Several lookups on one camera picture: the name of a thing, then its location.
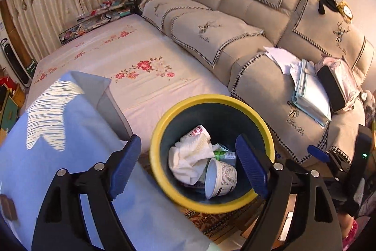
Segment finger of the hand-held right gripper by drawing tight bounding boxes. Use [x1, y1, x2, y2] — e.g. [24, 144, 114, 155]
[307, 144, 352, 179]

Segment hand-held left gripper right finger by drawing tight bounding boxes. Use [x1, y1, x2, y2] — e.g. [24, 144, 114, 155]
[235, 134, 344, 251]

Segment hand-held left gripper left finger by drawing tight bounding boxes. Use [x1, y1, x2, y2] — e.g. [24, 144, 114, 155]
[32, 134, 142, 251]

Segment clear jar with green lid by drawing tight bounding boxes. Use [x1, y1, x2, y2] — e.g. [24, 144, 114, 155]
[213, 149, 237, 166]

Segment white printed paper cup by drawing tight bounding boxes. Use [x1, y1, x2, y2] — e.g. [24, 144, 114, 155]
[205, 157, 238, 200]

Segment white paper towel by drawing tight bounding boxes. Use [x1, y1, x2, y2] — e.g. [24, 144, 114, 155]
[168, 135, 216, 185]

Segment white cup with pink mark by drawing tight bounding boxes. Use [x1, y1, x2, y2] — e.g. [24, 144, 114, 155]
[180, 124, 211, 148]

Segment yellow-rimmed dark waste bin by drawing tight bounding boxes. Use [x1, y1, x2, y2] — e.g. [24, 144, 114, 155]
[149, 94, 275, 214]

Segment pink floral garment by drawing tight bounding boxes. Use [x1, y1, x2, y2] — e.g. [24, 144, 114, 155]
[341, 214, 361, 251]

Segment pink and black bag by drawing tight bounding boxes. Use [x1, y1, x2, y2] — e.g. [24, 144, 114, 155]
[316, 55, 361, 114]

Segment white crumpled papers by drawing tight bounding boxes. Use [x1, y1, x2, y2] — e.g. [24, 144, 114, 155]
[263, 47, 301, 75]

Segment bed with floral sheet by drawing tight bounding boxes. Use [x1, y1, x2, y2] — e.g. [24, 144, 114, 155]
[25, 14, 232, 140]

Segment beige sofa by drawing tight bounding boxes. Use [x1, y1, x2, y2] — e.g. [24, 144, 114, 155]
[129, 0, 376, 169]

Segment black and white tower fan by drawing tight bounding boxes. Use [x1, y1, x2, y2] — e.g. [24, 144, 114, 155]
[0, 38, 38, 87]

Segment black mouse plush toy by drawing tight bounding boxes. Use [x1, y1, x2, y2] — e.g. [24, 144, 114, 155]
[300, 0, 353, 24]

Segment low shelf with clutter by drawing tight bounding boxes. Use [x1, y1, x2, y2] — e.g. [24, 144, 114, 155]
[59, 0, 138, 44]

